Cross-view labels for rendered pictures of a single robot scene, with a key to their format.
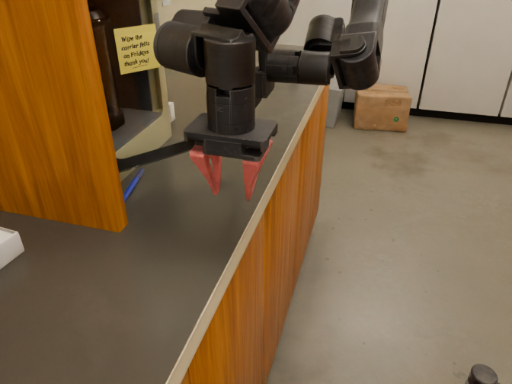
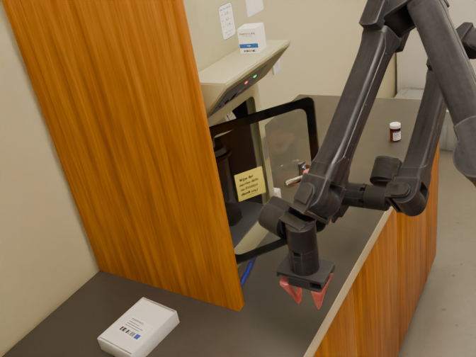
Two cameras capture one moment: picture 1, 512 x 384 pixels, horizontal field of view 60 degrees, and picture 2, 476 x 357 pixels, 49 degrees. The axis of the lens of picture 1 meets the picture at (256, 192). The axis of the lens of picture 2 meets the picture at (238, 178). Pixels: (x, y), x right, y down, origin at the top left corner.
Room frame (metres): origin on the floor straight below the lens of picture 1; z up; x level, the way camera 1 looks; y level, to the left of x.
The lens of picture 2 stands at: (-0.29, -0.15, 1.84)
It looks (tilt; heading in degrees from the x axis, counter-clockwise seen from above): 28 degrees down; 19
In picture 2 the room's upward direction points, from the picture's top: 10 degrees counter-clockwise
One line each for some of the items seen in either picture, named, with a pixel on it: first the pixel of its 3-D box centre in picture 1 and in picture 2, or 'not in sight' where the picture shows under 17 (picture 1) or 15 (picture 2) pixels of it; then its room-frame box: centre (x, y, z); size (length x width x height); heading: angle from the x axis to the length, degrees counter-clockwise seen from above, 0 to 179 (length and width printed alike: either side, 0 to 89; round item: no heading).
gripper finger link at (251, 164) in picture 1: (238, 165); (311, 287); (0.50, 0.02, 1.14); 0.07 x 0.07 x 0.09; 74
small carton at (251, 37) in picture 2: not in sight; (251, 38); (0.92, 0.18, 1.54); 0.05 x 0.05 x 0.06; 82
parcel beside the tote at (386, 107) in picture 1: (380, 107); not in sight; (3.36, -1.00, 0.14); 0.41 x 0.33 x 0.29; 80
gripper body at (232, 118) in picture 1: (231, 111); (304, 258); (0.50, 0.03, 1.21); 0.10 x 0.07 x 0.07; 74
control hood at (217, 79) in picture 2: not in sight; (243, 79); (0.86, 0.20, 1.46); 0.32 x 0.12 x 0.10; 164
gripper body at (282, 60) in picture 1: (280, 65); (351, 194); (0.77, -0.04, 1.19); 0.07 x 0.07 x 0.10; 74
